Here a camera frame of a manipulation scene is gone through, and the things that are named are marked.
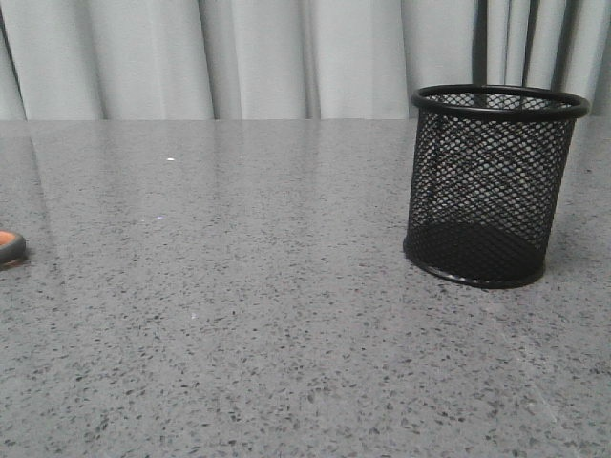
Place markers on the black mesh pen bucket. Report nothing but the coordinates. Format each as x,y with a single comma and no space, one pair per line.
487,170

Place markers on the orange and black scissors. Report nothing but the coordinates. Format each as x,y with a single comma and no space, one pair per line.
13,248

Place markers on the light grey curtain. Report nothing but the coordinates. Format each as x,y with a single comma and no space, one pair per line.
81,60

